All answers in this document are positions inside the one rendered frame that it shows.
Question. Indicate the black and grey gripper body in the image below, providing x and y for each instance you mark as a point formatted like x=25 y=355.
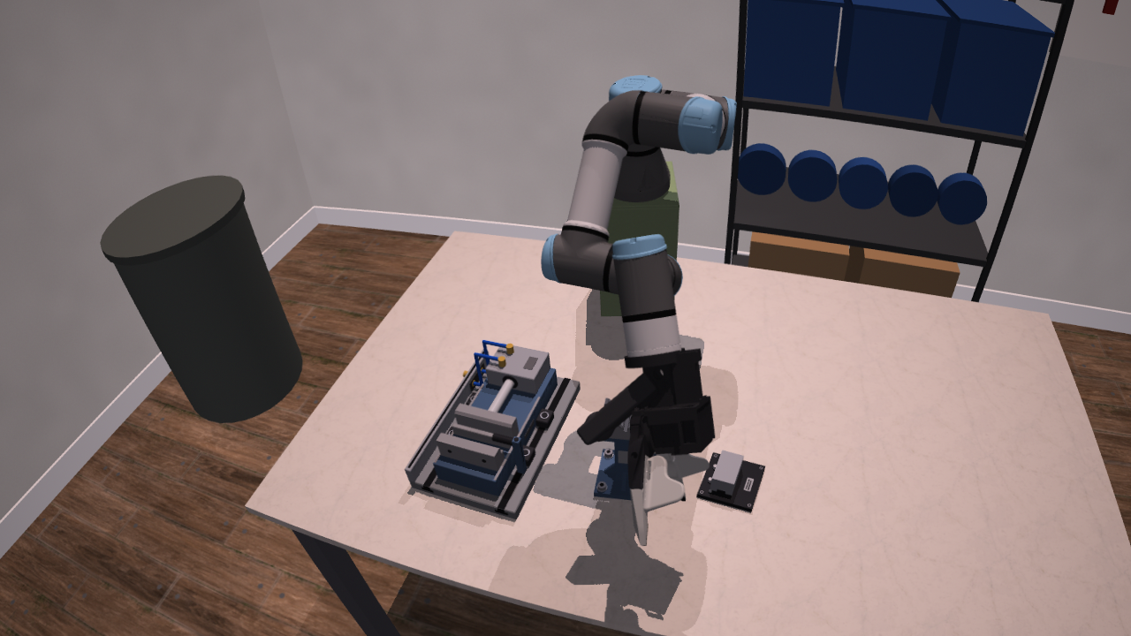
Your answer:
x=677 y=403

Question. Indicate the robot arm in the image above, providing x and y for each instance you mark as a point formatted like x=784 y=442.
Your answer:
x=640 y=273

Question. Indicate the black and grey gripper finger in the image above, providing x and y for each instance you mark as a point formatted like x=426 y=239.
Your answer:
x=684 y=465
x=650 y=486

